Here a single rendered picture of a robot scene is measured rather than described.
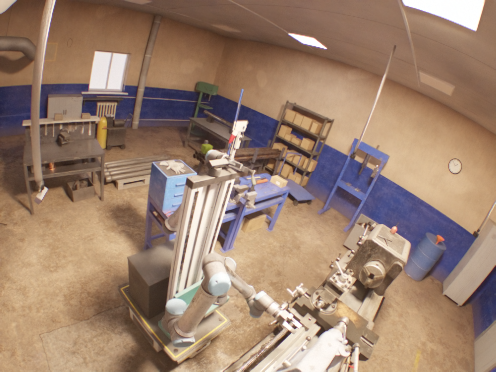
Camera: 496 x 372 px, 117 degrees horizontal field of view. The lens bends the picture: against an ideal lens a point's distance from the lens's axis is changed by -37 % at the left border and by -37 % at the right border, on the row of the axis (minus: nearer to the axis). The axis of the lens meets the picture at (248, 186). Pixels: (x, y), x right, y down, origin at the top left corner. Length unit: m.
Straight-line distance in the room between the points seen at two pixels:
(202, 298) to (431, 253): 4.66
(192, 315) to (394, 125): 5.25
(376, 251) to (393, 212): 3.33
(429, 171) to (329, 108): 2.78
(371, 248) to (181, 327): 1.90
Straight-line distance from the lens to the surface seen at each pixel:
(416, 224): 5.89
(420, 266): 5.44
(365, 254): 2.64
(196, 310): 1.40
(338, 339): 1.67
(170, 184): 2.41
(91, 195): 4.21
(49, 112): 6.66
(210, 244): 1.71
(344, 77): 6.16
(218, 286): 1.21
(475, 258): 5.70
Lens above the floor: 2.35
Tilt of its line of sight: 25 degrees down
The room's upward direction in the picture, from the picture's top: 19 degrees clockwise
